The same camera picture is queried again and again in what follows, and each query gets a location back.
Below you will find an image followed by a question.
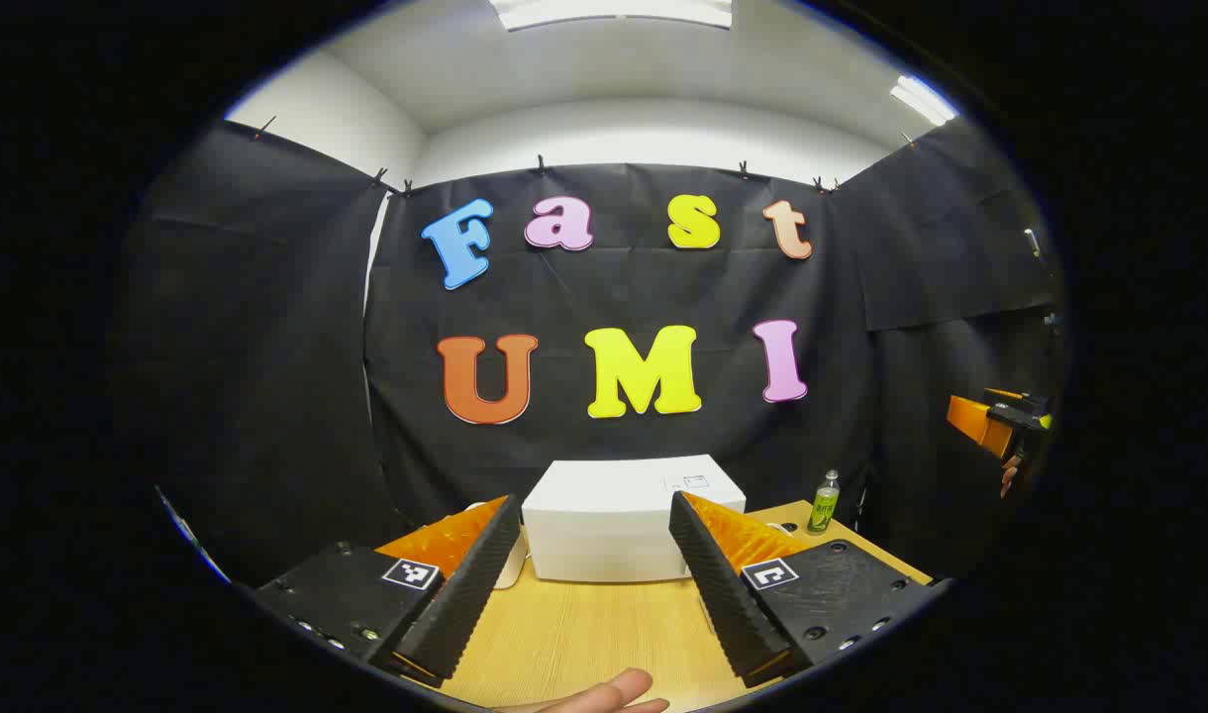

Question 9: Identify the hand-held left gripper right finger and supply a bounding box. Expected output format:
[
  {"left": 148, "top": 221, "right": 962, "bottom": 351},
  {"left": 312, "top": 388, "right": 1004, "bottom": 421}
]
[{"left": 668, "top": 490, "right": 940, "bottom": 689}]

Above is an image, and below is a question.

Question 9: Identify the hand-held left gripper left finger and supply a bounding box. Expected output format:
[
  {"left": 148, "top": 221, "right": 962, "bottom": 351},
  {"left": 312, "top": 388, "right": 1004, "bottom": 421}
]
[{"left": 255, "top": 493, "right": 523, "bottom": 686}]

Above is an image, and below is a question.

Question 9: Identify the white microwave oven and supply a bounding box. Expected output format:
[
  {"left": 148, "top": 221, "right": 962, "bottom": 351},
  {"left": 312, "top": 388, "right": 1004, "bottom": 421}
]
[{"left": 521, "top": 455, "right": 748, "bottom": 583}]

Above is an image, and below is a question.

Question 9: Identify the white toaster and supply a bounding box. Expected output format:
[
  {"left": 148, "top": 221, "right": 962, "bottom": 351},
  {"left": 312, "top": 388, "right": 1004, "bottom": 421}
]
[{"left": 495, "top": 500, "right": 532, "bottom": 590}]

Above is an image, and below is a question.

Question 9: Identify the green drink bottle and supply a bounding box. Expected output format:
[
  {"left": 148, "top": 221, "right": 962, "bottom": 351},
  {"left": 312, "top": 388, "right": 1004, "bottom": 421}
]
[{"left": 807, "top": 469, "right": 842, "bottom": 537}]

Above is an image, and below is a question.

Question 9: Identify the long ceiling light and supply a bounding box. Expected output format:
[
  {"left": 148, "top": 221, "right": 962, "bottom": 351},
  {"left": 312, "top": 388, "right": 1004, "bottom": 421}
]
[
  {"left": 889, "top": 76, "right": 961, "bottom": 127},
  {"left": 490, "top": 0, "right": 734, "bottom": 32}
]

